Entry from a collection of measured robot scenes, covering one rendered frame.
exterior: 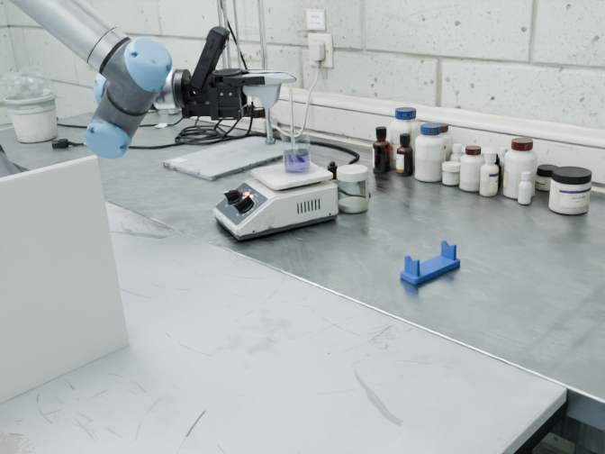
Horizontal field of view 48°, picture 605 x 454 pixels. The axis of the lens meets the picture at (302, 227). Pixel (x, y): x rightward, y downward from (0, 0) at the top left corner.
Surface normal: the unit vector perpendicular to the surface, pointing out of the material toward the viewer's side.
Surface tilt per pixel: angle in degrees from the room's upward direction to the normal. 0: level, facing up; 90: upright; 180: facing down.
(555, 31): 90
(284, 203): 90
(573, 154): 90
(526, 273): 0
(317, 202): 90
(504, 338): 0
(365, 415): 0
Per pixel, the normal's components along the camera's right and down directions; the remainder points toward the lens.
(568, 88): -0.71, 0.29
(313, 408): -0.05, -0.93
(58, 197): 0.69, 0.23
